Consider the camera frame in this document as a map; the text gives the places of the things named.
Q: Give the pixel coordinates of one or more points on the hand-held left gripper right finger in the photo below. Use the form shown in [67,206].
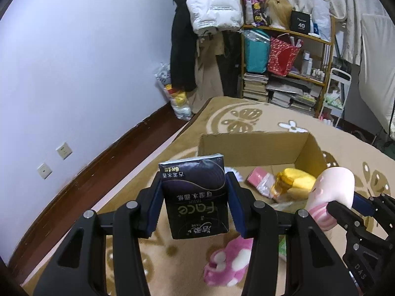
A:
[237,209]

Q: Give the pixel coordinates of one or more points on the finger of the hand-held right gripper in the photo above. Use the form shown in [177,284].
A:
[364,205]
[345,214]

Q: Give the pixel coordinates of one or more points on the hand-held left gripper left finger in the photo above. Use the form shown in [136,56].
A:
[154,209]

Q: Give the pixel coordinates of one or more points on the pink swirl plush toy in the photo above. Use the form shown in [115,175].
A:
[333,185]

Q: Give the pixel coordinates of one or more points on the black tissue pack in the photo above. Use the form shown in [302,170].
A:
[194,197]

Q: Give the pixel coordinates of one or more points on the yellow plush toy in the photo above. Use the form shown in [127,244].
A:
[297,182]

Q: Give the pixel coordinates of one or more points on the cardboard box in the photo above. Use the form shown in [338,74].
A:
[308,151]

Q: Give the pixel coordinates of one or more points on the magenta plush toy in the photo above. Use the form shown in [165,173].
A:
[228,252]

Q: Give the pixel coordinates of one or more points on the beige butterfly pattern rug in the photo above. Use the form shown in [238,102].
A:
[185,252]

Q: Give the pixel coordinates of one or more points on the green tissue pack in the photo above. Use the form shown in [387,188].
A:
[283,246]

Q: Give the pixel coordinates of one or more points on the white metal cart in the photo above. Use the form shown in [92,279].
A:
[338,95]

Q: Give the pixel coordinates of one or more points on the clear bag of toys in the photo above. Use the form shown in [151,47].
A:
[177,98]

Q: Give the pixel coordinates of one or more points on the stack of books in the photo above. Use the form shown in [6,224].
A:
[254,88]
[293,94]

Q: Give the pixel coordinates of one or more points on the white fabric panel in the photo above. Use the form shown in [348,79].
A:
[376,67]

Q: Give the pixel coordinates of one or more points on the black hanging garment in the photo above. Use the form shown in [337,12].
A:
[230,67]

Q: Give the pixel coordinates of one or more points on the wooden shelf rack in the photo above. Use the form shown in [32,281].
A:
[327,67]

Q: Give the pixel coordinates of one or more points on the beige hanging coat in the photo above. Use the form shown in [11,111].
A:
[206,67]

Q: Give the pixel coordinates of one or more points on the row of cosmetic bottles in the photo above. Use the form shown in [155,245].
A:
[308,64]

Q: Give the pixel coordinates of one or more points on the teal bag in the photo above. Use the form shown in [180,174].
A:
[256,54]

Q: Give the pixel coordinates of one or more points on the red gift bag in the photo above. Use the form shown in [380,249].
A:
[282,57]

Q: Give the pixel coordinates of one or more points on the black hanging coat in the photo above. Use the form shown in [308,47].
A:
[182,52]

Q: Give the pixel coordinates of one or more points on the white plastic bag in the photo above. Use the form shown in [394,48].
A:
[321,18]

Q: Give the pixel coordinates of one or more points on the white patterned curtain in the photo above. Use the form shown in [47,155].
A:
[348,12]

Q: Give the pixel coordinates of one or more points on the black gift box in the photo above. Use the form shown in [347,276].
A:
[300,21]

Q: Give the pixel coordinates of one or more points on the blonde wig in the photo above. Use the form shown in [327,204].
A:
[279,12]

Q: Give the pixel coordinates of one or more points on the pink printed packet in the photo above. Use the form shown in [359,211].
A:
[254,6]

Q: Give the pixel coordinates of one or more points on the white puffer jacket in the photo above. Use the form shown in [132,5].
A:
[213,3]

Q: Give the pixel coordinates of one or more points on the white wall socket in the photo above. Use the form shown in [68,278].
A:
[44,170]
[64,150]

